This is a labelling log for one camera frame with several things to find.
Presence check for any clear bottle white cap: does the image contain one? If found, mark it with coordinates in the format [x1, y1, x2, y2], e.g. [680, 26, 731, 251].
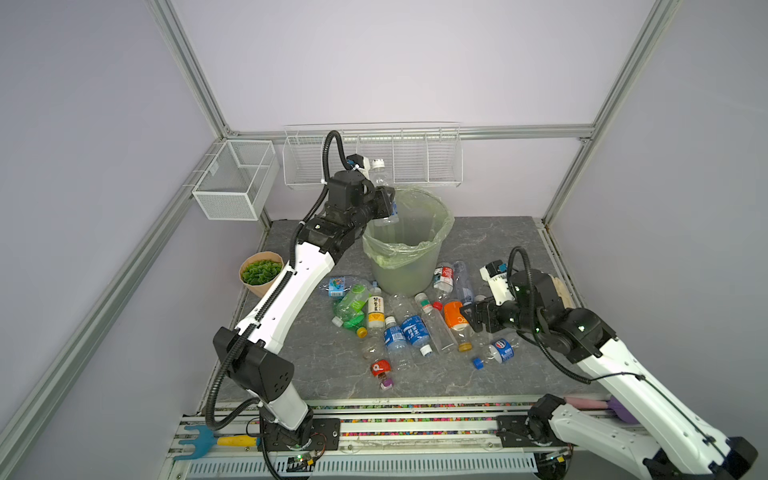
[370, 159, 399, 227]

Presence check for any Pepsi label bottle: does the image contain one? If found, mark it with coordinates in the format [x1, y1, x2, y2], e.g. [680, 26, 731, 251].
[472, 337, 515, 370]

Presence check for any clear bottle colourful label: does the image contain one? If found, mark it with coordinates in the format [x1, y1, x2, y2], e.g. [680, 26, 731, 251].
[317, 275, 370, 300]

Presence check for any clear bottle green label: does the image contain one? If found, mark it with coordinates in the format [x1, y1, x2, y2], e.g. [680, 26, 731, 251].
[334, 283, 370, 321]

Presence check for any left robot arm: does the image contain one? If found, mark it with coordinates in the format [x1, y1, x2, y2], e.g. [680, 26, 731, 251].
[203, 130, 395, 446]

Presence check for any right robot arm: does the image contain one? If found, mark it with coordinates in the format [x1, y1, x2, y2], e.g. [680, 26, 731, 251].
[462, 246, 758, 479]

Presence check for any green bagged waste bin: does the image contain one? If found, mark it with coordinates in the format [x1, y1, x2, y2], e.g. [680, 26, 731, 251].
[362, 188, 455, 296]

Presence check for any orange label bottle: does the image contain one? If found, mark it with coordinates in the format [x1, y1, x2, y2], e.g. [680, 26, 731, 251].
[443, 301, 473, 352]

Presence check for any clear bottle blue cap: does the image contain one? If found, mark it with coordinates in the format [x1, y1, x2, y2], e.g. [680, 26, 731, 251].
[453, 260, 475, 305]

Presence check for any clear bottle green cap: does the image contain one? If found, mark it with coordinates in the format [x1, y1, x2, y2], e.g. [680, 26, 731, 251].
[415, 293, 457, 353]

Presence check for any red label cola bottle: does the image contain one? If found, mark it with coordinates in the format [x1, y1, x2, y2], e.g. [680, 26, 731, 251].
[433, 262, 454, 293]

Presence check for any blue label bottle white cap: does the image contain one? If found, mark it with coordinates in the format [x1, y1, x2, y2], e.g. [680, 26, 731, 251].
[392, 294, 434, 357]

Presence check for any beige wooden brush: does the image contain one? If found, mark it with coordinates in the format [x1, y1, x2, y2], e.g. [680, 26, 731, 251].
[550, 275, 576, 309]

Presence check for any small blue label bottle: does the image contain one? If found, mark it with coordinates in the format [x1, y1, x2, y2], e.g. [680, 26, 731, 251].
[384, 316, 412, 371]

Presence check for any bottle yellow white label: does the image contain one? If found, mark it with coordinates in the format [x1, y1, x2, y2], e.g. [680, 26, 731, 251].
[367, 281, 385, 330]

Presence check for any clear bottle yellow cap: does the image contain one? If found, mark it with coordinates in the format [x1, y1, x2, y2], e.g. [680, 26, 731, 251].
[356, 327, 385, 361]

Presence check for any red label purple cap bottle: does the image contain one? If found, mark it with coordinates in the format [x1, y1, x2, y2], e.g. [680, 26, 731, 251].
[370, 359, 394, 390]

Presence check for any crushed green bottle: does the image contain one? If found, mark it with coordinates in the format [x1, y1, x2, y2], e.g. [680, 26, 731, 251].
[331, 311, 365, 331]

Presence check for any beige plant pot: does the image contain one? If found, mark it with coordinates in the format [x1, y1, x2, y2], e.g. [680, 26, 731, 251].
[239, 252, 284, 297]

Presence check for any green artificial plant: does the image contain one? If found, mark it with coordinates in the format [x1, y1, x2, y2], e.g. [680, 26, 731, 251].
[240, 259, 283, 286]

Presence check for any purple pink tool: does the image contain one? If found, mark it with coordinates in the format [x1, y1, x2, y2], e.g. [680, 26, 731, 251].
[565, 396, 639, 425]

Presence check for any white mesh side basket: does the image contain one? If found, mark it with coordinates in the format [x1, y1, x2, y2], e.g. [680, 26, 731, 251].
[192, 139, 280, 221]

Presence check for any blue yellow garden fork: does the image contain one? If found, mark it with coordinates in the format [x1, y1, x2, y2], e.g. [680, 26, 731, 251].
[175, 425, 260, 460]

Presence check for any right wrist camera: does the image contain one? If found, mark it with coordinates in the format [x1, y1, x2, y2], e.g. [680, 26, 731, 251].
[480, 260, 514, 306]

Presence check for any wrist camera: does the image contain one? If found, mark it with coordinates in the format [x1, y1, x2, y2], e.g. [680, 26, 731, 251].
[346, 153, 371, 179]
[480, 260, 514, 306]

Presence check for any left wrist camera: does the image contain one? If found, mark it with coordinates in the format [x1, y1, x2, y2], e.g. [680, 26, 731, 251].
[346, 153, 371, 179]

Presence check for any white wire wall basket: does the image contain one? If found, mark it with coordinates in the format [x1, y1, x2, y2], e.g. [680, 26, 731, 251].
[282, 122, 464, 189]

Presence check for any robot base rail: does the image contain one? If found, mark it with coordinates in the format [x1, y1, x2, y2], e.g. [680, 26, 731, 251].
[161, 395, 655, 480]

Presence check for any aluminium frame corner post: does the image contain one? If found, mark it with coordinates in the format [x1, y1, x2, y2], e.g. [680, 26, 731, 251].
[146, 0, 232, 138]

